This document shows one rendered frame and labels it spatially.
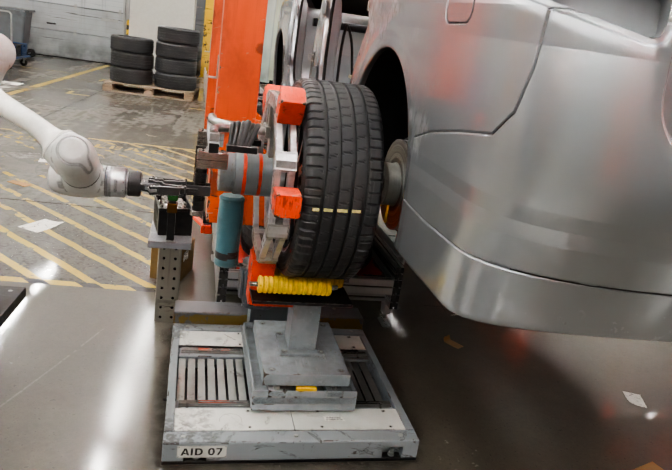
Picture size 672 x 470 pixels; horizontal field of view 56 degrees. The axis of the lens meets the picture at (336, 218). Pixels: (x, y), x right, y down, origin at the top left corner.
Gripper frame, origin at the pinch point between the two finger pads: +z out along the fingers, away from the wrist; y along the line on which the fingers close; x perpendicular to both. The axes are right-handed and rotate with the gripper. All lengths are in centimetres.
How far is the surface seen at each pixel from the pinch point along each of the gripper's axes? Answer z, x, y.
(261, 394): 26, -68, 4
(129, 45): -106, -9, -866
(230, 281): 18, -61, -74
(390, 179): 64, 5, -14
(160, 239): -12, -38, -60
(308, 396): 42, -68, 4
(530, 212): 64, 21, 76
